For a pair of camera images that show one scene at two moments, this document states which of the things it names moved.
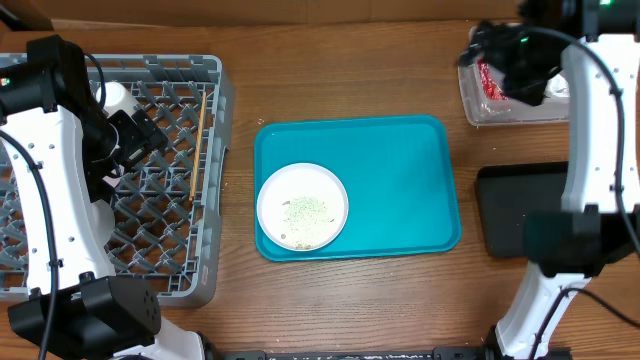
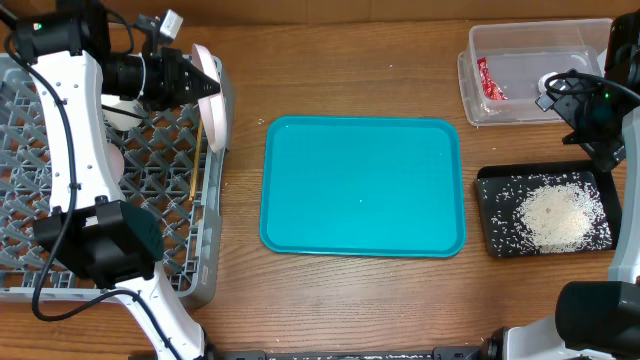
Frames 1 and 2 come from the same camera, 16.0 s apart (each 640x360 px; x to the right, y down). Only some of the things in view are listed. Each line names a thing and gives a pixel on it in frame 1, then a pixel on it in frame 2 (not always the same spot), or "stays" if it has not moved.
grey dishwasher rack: [164, 216] stays
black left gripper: [138, 138] to [170, 77]
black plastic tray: [508, 193] stays
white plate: [303, 206] to [211, 108]
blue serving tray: [398, 174] stays
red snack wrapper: [491, 88] stays
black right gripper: [492, 40] to [564, 98]
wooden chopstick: [197, 149] stays
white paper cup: [115, 98] stays
